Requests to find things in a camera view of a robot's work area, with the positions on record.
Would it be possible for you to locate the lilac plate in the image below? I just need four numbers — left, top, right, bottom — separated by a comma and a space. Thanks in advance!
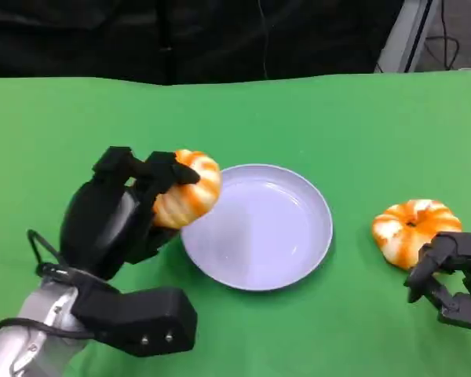
180, 164, 334, 292

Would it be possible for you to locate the black forearm cable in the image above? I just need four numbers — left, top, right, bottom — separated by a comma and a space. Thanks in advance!
0, 317, 89, 341

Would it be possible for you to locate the aluminium frame post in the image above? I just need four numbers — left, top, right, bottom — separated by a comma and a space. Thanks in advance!
374, 0, 443, 75

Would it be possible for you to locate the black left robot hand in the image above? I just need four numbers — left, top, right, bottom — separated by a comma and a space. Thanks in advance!
58, 145, 202, 282

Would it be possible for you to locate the black looped wrist cable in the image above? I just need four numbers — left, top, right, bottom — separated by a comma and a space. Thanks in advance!
26, 229, 70, 278

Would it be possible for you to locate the green table cloth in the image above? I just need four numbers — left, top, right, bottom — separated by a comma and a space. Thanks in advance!
0, 70, 471, 377

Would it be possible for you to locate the black floor cable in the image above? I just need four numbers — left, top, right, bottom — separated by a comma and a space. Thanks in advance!
421, 0, 461, 71

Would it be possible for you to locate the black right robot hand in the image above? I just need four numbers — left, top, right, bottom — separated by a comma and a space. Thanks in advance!
403, 232, 471, 330

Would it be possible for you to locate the black backdrop curtain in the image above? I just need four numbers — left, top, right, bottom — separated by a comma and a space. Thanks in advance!
0, 0, 403, 86

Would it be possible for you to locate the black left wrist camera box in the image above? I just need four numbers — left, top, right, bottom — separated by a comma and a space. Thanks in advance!
70, 280, 199, 357

